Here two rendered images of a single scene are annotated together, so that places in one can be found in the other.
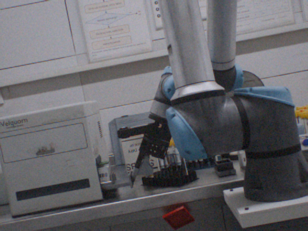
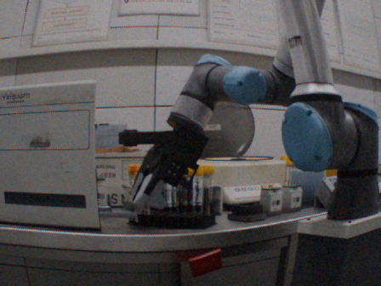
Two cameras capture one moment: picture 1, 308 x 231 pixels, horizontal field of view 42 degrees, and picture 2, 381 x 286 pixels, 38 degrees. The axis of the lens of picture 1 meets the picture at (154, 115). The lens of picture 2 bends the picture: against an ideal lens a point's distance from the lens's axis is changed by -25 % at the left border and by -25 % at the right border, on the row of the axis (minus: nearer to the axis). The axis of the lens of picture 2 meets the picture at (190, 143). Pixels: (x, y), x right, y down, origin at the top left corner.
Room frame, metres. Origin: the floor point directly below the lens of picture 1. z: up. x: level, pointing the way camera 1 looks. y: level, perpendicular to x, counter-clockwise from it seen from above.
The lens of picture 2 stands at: (-0.06, 0.64, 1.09)
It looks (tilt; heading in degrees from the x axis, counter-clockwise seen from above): 2 degrees down; 332
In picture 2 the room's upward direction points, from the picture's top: straight up
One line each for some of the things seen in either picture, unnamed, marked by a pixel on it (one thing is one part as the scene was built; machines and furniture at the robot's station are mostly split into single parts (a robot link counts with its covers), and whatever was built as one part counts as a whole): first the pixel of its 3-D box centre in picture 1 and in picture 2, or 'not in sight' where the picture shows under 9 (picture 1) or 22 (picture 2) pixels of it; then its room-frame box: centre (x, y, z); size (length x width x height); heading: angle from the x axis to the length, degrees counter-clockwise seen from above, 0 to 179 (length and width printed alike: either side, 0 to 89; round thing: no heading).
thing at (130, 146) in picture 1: (155, 146); (103, 177); (1.60, 0.02, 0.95); 0.29 x 0.25 x 0.15; 179
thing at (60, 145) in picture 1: (62, 152); (34, 153); (1.31, 0.32, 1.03); 0.31 x 0.27 x 0.30; 89
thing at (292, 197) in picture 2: not in sight; (291, 198); (1.25, -0.32, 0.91); 0.05 x 0.04 x 0.07; 179
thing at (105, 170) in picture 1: (104, 174); (95, 195); (1.21, 0.18, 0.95); 0.05 x 0.04 x 0.06; 179
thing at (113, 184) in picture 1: (98, 183); (88, 207); (1.21, 0.20, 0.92); 0.21 x 0.07 x 0.05; 89
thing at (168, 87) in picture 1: (183, 87); (243, 84); (1.11, -0.09, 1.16); 0.11 x 0.11 x 0.08; 6
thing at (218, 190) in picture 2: (186, 159); (173, 201); (1.40, -0.08, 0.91); 0.20 x 0.10 x 0.07; 89
